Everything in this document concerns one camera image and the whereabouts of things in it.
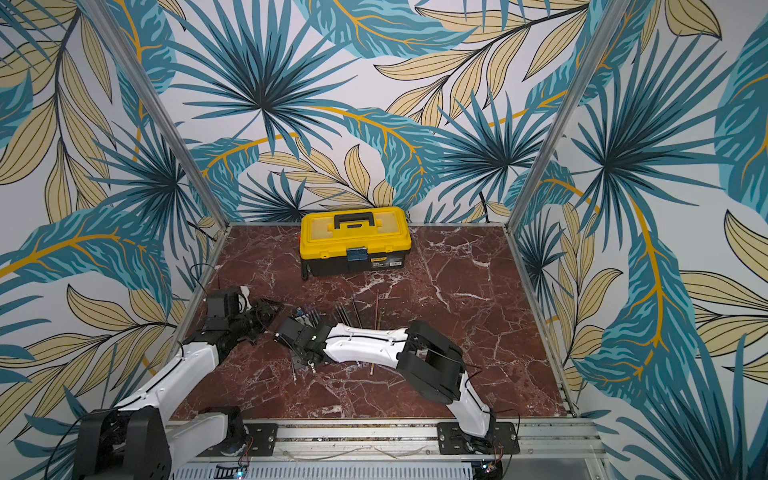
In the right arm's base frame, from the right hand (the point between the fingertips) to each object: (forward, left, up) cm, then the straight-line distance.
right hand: (302, 351), depth 83 cm
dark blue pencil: (-4, +2, -4) cm, 6 cm away
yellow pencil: (-4, -19, -4) cm, 20 cm away
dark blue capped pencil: (+13, -10, -4) cm, 17 cm away
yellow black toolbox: (+31, -12, +11) cm, 35 cm away
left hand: (+10, +6, +5) cm, 13 cm away
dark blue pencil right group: (+13, -15, -4) cm, 20 cm away
